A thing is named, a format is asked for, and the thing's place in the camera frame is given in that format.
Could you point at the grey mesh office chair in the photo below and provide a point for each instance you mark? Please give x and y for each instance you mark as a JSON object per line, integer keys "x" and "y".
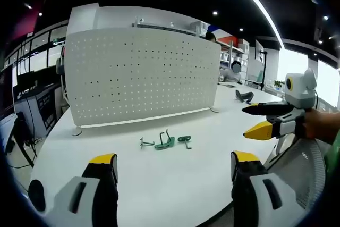
{"x": 300, "y": 173}

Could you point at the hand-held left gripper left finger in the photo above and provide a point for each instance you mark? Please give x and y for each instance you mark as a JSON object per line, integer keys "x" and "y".
{"x": 79, "y": 200}

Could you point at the black side desk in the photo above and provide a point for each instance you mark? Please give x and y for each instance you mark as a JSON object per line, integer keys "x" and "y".
{"x": 37, "y": 104}

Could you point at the green potted plant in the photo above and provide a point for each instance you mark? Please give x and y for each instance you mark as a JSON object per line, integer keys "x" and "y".
{"x": 278, "y": 83}

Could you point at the black curved device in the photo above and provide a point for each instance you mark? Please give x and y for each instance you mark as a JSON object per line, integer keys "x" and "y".
{"x": 243, "y": 96}

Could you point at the green loop hook assembly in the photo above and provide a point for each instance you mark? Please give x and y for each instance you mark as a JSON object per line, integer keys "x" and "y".
{"x": 184, "y": 139}

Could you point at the white perforated mounting plate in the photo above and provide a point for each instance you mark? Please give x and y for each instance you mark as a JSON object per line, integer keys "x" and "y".
{"x": 140, "y": 78}

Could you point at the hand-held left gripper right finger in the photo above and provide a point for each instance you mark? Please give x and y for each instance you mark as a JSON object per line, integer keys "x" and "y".
{"x": 268, "y": 197}

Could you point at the white storage shelf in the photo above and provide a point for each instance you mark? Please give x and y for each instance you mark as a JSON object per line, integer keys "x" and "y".
{"x": 235, "y": 51}

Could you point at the person's right hand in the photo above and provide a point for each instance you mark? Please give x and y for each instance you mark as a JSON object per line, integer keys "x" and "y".
{"x": 321, "y": 123}

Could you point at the green double-prong hook assembly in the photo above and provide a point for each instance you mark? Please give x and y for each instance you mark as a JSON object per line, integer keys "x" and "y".
{"x": 145, "y": 143}

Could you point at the black round disc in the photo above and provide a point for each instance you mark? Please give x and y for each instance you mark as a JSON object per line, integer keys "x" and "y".
{"x": 37, "y": 195}

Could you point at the monitor on black stand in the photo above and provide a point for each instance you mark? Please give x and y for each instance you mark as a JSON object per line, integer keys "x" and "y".
{"x": 259, "y": 51}

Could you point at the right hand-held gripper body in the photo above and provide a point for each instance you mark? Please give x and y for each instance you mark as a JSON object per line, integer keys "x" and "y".
{"x": 300, "y": 91}

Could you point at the round standing fan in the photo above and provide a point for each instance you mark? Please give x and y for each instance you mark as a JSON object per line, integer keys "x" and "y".
{"x": 61, "y": 75}

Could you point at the green wide hook assembly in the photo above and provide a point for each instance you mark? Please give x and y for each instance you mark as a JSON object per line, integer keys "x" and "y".
{"x": 165, "y": 143}

